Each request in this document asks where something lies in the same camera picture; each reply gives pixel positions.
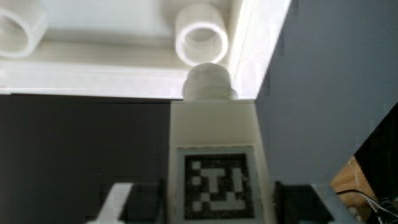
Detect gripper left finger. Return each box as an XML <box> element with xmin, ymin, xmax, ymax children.
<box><xmin>85</xmin><ymin>181</ymin><xmax>165</xmax><ymax>224</ymax></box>

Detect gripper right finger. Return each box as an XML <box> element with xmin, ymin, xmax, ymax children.
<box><xmin>273</xmin><ymin>182</ymin><xmax>359</xmax><ymax>224</ymax></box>

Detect white leg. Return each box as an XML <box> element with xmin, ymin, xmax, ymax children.
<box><xmin>167</xmin><ymin>63</ymin><xmax>277</xmax><ymax>224</ymax></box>

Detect white square tabletop part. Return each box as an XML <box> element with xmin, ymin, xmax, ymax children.
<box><xmin>0</xmin><ymin>0</ymin><xmax>293</xmax><ymax>99</ymax></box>

